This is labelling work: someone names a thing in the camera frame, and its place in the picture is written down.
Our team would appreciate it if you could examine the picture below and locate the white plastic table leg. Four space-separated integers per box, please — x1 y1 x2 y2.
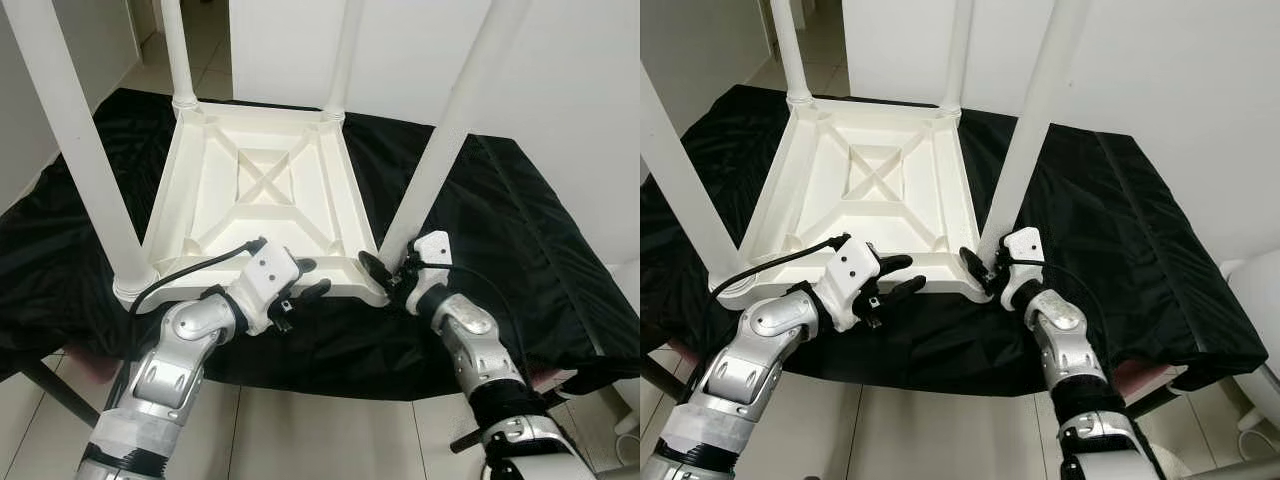
160 0 200 112
940 0 977 112
978 0 1092 262
770 0 814 107
378 0 532 267
5 0 159 306
322 0 367 117
640 65 750 303

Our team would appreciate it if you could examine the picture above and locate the white plastic children table top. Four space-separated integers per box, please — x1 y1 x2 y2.
112 100 391 311
712 97 996 309

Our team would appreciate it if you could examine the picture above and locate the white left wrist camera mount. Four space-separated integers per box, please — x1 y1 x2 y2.
228 238 301 336
822 238 883 333

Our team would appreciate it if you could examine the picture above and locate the black cloth table cover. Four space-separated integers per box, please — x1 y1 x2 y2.
640 85 1280 393
0 88 641 401

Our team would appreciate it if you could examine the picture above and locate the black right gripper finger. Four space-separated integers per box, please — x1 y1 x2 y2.
358 251 397 292
959 247 994 290

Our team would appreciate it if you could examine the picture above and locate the white rounded plastic object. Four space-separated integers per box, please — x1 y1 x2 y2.
1220 250 1280 403

